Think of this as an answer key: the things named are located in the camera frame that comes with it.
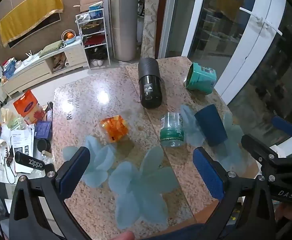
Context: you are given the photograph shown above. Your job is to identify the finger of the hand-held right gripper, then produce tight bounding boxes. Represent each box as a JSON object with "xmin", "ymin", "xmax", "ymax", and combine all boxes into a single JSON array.
[
  {"xmin": 272, "ymin": 116, "xmax": 292, "ymax": 144},
  {"xmin": 241, "ymin": 134, "xmax": 288, "ymax": 167}
]

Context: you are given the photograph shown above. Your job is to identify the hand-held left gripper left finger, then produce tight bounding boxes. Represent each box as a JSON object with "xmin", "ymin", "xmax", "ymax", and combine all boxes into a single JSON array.
[{"xmin": 8, "ymin": 146, "xmax": 91, "ymax": 240}]

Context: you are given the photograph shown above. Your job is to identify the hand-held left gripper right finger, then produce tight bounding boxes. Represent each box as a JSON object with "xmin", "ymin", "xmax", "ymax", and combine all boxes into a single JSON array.
[{"xmin": 193, "ymin": 147, "xmax": 277, "ymax": 240}]

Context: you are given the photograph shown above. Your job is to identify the dark blue cup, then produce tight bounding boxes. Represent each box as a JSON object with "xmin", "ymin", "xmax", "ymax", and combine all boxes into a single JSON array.
[{"xmin": 194, "ymin": 104, "xmax": 228, "ymax": 147}]

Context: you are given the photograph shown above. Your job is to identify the clear green cup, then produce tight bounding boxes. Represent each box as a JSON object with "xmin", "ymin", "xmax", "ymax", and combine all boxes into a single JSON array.
[{"xmin": 160, "ymin": 112, "xmax": 185, "ymax": 147}]

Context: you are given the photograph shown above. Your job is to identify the person's right hand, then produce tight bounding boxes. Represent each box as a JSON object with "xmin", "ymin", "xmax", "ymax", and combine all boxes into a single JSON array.
[{"xmin": 276, "ymin": 201, "xmax": 292, "ymax": 229}]

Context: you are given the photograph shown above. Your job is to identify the person's left hand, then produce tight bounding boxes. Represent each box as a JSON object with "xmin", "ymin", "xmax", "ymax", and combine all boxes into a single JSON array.
[{"xmin": 109, "ymin": 231, "xmax": 135, "ymax": 240}]

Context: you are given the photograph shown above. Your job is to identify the black lighter case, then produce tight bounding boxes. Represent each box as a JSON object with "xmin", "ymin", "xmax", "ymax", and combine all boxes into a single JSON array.
[{"xmin": 14, "ymin": 151, "xmax": 46, "ymax": 173}]

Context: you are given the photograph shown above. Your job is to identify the dark blue box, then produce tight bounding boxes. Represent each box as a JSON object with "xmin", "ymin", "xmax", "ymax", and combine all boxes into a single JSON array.
[{"xmin": 34, "ymin": 121, "xmax": 53, "ymax": 139}]

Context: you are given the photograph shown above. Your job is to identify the orange snack packet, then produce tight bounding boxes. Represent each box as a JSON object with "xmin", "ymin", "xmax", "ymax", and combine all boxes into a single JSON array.
[{"xmin": 100, "ymin": 115, "xmax": 129, "ymax": 143}]

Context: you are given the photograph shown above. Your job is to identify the printed paper sheets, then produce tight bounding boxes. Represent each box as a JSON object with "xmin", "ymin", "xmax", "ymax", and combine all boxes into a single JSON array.
[{"xmin": 10, "ymin": 127, "xmax": 35, "ymax": 174}]

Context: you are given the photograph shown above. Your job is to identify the orange paper bag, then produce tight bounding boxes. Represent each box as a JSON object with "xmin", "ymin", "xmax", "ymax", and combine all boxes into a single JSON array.
[{"xmin": 13, "ymin": 90, "xmax": 45, "ymax": 124}]

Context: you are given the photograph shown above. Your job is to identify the cream low cabinet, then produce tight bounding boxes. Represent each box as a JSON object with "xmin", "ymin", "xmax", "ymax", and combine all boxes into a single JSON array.
[{"xmin": 2, "ymin": 39, "xmax": 89, "ymax": 98}]

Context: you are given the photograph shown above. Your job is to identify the black cylindrical flask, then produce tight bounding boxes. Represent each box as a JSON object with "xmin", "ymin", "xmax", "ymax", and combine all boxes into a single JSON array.
[{"xmin": 138, "ymin": 57, "xmax": 164, "ymax": 109}]

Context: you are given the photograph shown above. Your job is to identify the blue tissue box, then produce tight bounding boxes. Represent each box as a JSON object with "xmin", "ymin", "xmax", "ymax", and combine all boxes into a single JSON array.
[{"xmin": 3, "ymin": 59, "xmax": 17, "ymax": 78}]

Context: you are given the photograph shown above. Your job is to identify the green cushion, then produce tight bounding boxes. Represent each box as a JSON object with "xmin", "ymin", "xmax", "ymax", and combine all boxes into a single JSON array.
[{"xmin": 39, "ymin": 41, "xmax": 64, "ymax": 57}]

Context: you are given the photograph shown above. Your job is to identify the white shelf rack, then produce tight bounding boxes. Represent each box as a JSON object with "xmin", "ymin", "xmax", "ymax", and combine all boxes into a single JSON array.
[{"xmin": 75, "ymin": 7, "xmax": 111, "ymax": 70}]

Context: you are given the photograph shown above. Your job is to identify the red cloth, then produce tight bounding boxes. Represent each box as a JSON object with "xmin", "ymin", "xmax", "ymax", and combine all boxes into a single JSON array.
[{"xmin": 84, "ymin": 35, "xmax": 106, "ymax": 46}]

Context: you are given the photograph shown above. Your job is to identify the bowl of oranges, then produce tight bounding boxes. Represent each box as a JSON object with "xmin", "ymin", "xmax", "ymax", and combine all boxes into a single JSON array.
[{"xmin": 61, "ymin": 29, "xmax": 76, "ymax": 43}]

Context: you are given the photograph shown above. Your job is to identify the grey standing air conditioner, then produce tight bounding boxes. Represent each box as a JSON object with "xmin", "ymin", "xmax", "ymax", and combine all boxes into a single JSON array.
[{"xmin": 109, "ymin": 0, "xmax": 139, "ymax": 62}]

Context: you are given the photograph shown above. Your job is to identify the patterned curtain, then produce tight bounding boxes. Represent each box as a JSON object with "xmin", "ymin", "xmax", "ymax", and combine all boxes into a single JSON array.
[{"xmin": 141, "ymin": 0, "xmax": 163, "ymax": 59}]

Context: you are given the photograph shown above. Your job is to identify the yellow fringed cloth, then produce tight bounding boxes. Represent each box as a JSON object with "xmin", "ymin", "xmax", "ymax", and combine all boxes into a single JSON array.
[{"xmin": 0, "ymin": 0, "xmax": 64, "ymax": 47}]

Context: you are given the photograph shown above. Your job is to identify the cardboard box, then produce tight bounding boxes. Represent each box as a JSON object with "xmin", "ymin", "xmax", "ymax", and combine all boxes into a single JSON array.
[{"xmin": 73, "ymin": 0, "xmax": 104, "ymax": 13}]

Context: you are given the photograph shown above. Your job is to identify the white window handle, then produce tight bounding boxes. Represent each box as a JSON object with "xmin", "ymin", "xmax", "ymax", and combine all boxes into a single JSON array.
[{"xmin": 239, "ymin": 7, "xmax": 283, "ymax": 36}]

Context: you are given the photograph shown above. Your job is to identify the black wall television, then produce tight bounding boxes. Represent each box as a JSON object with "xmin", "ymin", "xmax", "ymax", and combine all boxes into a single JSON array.
[{"xmin": 8, "ymin": 13, "xmax": 62, "ymax": 48}]

